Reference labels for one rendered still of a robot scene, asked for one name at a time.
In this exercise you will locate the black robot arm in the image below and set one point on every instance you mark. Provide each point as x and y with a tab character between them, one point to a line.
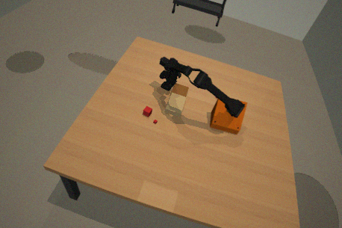
203	81

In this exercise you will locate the red cube block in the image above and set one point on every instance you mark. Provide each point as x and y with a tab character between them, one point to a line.
147	111

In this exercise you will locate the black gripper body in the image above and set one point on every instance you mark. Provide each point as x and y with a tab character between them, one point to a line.
172	78

